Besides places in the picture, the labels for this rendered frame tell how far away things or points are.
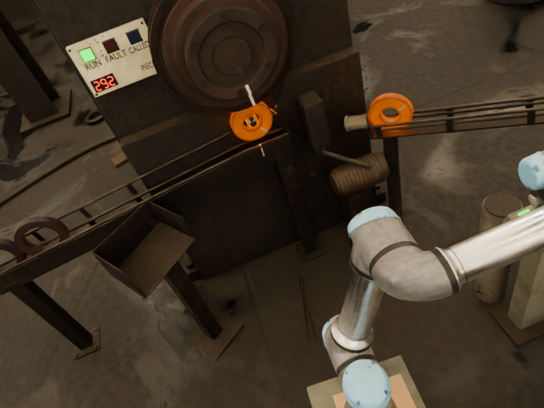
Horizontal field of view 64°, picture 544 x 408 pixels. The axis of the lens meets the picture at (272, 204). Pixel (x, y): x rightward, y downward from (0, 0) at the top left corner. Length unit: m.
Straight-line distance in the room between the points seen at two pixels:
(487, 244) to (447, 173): 1.56
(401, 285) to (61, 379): 1.80
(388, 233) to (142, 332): 1.55
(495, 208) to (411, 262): 0.75
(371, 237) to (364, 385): 0.42
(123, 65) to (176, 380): 1.28
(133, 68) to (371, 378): 1.20
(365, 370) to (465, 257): 0.45
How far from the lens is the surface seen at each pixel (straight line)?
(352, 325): 1.18
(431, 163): 2.53
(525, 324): 1.93
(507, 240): 0.95
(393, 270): 0.90
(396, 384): 1.45
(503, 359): 1.90
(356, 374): 1.21
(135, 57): 1.60
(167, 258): 1.59
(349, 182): 1.74
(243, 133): 1.65
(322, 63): 1.75
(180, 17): 1.41
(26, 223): 1.84
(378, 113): 1.69
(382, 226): 0.95
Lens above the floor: 1.70
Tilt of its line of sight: 43 degrees down
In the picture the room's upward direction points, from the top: 20 degrees counter-clockwise
